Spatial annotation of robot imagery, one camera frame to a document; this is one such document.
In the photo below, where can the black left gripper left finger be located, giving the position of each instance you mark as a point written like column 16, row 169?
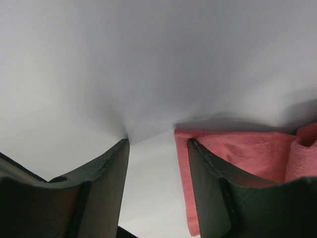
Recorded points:
column 83, row 203

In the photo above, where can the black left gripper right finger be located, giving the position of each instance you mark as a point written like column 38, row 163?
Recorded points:
column 232, row 203

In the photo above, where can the salmon pink t shirt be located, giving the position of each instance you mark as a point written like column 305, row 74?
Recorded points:
column 272, row 155

